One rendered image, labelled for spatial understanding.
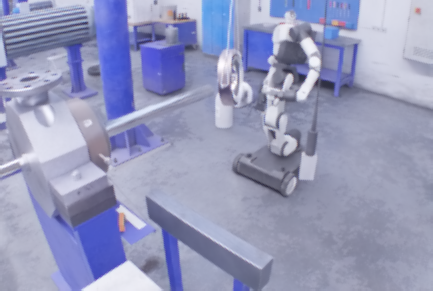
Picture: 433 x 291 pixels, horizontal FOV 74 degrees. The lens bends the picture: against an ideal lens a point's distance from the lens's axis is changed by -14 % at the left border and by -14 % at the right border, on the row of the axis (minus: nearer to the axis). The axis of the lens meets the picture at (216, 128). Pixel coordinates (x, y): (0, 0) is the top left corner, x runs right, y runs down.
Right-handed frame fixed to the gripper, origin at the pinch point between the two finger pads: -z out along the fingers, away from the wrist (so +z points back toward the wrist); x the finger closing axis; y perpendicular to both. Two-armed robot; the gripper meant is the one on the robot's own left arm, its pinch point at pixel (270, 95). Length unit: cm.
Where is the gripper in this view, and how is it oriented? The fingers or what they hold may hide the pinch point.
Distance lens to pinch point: 241.1
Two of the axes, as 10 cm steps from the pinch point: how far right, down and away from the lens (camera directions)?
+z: 9.6, 0.4, -2.9
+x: -2.6, -2.7, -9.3
